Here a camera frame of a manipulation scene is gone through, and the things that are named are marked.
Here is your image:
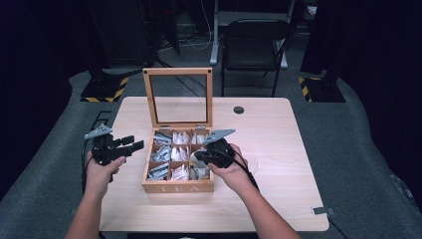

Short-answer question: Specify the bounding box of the person's right hand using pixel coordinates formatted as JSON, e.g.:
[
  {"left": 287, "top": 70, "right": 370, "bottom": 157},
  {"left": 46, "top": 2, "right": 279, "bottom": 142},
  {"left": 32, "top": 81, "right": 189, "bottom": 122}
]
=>
[{"left": 207, "top": 142, "right": 257, "bottom": 198}]

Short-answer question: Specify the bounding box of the white desk frame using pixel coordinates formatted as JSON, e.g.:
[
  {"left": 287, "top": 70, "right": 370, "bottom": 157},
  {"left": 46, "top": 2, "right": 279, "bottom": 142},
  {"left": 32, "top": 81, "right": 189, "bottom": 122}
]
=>
[{"left": 209, "top": 0, "right": 297, "bottom": 70}]

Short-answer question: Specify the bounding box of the pile of grey tea packets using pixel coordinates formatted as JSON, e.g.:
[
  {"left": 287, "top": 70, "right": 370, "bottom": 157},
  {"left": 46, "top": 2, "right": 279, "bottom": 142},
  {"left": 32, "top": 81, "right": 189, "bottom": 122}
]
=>
[{"left": 147, "top": 130, "right": 173, "bottom": 182}]

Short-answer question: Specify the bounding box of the striped stand base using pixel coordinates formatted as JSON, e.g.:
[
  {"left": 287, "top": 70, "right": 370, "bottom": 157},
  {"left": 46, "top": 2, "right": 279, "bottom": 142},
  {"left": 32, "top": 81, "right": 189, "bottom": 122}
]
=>
[
  {"left": 80, "top": 73, "right": 130, "bottom": 104},
  {"left": 297, "top": 75, "right": 346, "bottom": 104}
]

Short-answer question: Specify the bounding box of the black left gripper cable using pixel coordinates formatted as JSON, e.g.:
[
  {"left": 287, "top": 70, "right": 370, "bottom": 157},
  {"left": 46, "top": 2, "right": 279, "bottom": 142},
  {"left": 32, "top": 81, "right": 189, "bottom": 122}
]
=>
[{"left": 80, "top": 138, "right": 94, "bottom": 195}]

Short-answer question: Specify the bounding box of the grey tape strip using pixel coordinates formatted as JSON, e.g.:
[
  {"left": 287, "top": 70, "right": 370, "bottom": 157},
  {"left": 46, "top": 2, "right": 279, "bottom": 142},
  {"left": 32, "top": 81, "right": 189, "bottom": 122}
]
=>
[{"left": 311, "top": 205, "right": 335, "bottom": 217}]

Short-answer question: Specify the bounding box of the white floor cable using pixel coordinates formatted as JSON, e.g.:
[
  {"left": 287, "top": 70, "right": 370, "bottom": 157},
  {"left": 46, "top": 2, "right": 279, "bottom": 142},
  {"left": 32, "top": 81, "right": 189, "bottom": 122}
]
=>
[{"left": 185, "top": 0, "right": 215, "bottom": 52}]

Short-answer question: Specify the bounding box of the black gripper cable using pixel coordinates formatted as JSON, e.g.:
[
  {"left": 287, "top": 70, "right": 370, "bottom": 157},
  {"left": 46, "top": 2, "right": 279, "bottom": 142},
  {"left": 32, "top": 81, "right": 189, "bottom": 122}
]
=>
[
  {"left": 80, "top": 138, "right": 94, "bottom": 195},
  {"left": 212, "top": 148, "right": 261, "bottom": 192}
]

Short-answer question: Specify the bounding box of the black folding chair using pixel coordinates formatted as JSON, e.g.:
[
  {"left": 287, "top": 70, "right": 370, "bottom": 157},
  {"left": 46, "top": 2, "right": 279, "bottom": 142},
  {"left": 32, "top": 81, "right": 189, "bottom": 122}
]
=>
[{"left": 220, "top": 18, "right": 294, "bottom": 99}]

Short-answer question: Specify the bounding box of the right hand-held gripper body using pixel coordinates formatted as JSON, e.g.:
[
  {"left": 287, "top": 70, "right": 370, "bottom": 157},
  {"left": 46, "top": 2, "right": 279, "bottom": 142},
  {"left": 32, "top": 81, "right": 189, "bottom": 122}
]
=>
[{"left": 198, "top": 127, "right": 238, "bottom": 169}]

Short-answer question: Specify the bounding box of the dark curtain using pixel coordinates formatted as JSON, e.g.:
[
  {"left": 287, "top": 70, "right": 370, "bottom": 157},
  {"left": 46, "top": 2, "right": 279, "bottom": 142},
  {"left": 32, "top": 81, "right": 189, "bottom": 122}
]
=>
[
  {"left": 300, "top": 0, "right": 422, "bottom": 213},
  {"left": 0, "top": 0, "right": 112, "bottom": 202}
]

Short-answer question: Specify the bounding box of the white paper tea bag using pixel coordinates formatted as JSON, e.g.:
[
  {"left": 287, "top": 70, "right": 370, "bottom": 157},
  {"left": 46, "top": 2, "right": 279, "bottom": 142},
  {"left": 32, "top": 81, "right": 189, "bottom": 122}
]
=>
[{"left": 189, "top": 156, "right": 207, "bottom": 171}]

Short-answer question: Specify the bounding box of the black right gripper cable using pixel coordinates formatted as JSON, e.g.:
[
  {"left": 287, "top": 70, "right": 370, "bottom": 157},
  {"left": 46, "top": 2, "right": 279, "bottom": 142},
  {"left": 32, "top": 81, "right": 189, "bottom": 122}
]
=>
[{"left": 212, "top": 148, "right": 261, "bottom": 192}]

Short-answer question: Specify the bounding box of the pile of white tea bags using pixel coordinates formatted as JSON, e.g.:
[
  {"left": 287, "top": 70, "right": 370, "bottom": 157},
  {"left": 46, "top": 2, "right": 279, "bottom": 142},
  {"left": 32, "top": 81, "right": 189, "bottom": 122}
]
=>
[{"left": 170, "top": 129, "right": 207, "bottom": 182}]

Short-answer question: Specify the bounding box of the person's left hand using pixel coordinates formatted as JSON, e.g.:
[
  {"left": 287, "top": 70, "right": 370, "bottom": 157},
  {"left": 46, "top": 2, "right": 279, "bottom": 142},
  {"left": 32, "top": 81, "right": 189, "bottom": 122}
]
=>
[{"left": 84, "top": 150, "right": 127, "bottom": 197}]

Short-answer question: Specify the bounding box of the wooden tea box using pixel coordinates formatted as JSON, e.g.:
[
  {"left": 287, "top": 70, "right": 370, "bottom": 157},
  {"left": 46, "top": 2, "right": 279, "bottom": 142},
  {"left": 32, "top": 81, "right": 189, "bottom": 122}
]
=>
[{"left": 141, "top": 67, "right": 216, "bottom": 194}]

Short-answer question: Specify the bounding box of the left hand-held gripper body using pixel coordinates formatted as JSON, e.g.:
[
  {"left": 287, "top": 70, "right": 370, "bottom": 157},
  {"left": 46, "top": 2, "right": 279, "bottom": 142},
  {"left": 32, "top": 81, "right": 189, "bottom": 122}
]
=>
[{"left": 84, "top": 122, "right": 134, "bottom": 167}]

